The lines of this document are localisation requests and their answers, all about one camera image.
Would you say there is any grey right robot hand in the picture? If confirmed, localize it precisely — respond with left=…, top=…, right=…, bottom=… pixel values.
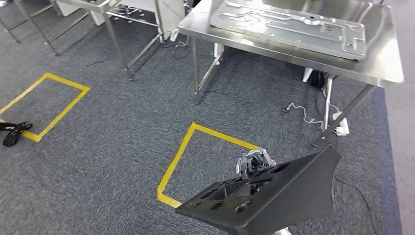
left=235, top=148, right=277, bottom=180

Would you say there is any black plastic plate part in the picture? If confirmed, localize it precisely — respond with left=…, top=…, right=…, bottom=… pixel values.
left=175, top=145, right=344, bottom=235

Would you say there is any stainless steel workbench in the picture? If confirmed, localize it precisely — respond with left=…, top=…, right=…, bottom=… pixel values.
left=177, top=0, right=405, bottom=147

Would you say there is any white power strip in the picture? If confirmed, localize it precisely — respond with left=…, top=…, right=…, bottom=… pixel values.
left=332, top=111, right=350, bottom=137

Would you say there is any black wheel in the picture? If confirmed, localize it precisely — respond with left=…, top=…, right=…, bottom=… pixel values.
left=308, top=70, right=329, bottom=89

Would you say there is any stamped grey metal panel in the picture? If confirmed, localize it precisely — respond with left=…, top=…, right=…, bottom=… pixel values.
left=209, top=0, right=368, bottom=61

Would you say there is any black humanoid robot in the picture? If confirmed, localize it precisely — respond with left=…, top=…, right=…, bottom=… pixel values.
left=0, top=120, right=33, bottom=148

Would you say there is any white floor cable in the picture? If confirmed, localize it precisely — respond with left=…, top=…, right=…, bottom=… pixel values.
left=283, top=102, right=325, bottom=131

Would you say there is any black floor cable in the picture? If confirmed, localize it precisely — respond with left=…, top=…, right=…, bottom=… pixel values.
left=334, top=176, right=379, bottom=235

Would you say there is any steel frame table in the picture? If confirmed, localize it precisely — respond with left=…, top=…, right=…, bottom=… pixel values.
left=55, top=0, right=165, bottom=82
left=0, top=0, right=92, bottom=56

